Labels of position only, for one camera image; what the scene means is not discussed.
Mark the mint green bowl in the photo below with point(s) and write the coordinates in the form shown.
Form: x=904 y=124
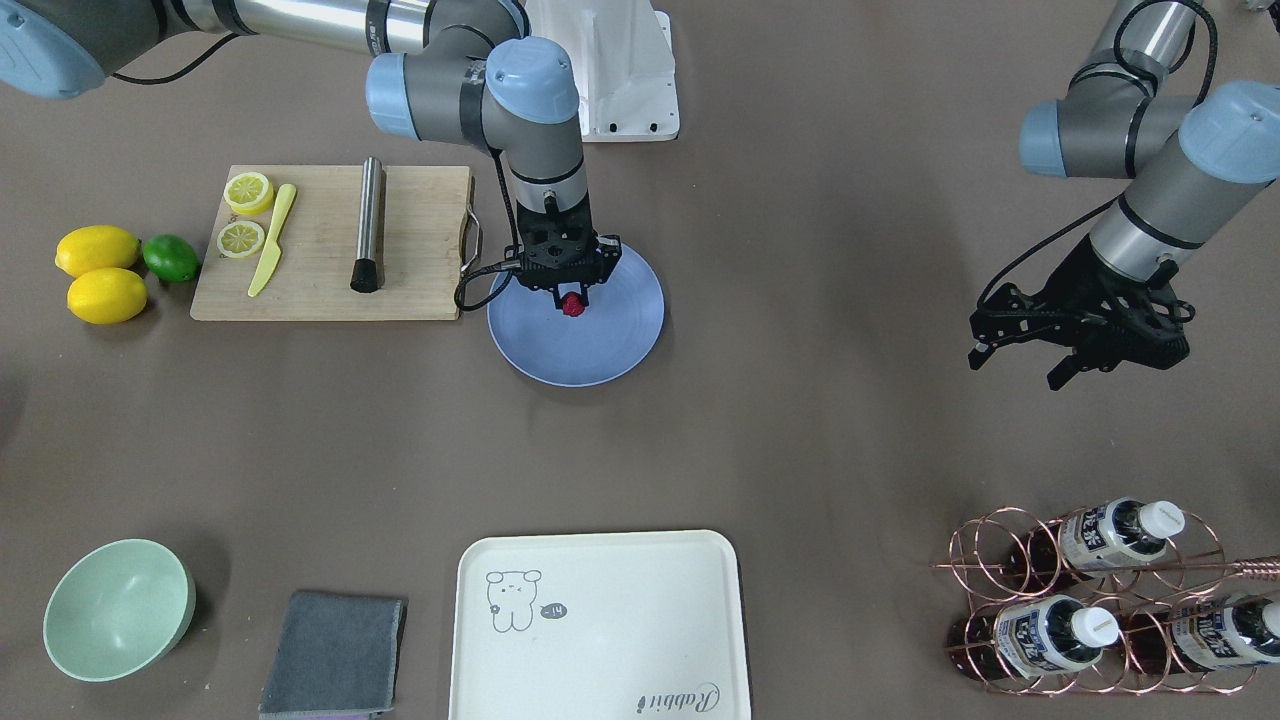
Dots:
x=118 y=610

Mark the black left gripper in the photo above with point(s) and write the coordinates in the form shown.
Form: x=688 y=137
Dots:
x=1083 y=277

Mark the blue plate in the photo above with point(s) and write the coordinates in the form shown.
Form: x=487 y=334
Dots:
x=618 y=328

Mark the lemon half slice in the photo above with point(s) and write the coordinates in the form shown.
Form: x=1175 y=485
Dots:
x=240 y=239
x=249 y=193

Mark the yellow plastic knife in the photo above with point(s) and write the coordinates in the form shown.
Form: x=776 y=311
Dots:
x=271 y=253

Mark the cream rectangular tray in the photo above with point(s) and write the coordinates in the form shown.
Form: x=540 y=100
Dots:
x=630 y=625

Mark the wooden cutting board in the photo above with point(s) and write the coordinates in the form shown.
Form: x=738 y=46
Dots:
x=425 y=219

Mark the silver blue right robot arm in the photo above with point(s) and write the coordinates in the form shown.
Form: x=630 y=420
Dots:
x=465 y=72

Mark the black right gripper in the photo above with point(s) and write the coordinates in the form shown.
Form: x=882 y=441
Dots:
x=605 y=256

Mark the dark drink bottle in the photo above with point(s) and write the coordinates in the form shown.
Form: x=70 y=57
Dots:
x=1054 y=635
x=1241 y=630
x=1119 y=534

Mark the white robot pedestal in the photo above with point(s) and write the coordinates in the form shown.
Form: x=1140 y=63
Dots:
x=623 y=63

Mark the green lime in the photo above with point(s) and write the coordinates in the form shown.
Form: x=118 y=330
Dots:
x=170 y=258

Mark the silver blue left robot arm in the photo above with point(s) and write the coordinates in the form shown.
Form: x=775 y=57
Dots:
x=1142 y=108

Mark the red strawberry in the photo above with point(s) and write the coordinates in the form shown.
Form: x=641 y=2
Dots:
x=572 y=304

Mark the steel muddler black tip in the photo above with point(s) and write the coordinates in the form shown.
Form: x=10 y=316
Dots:
x=366 y=273

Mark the copper wire bottle rack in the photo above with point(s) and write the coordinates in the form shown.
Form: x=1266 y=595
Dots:
x=986 y=555

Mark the grey folded cloth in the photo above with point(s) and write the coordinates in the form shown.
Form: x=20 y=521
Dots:
x=336 y=658

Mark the yellow lemon far side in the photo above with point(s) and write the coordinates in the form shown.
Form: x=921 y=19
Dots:
x=96 y=247

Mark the yellow lemon near lime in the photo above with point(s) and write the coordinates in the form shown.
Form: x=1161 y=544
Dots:
x=107 y=296

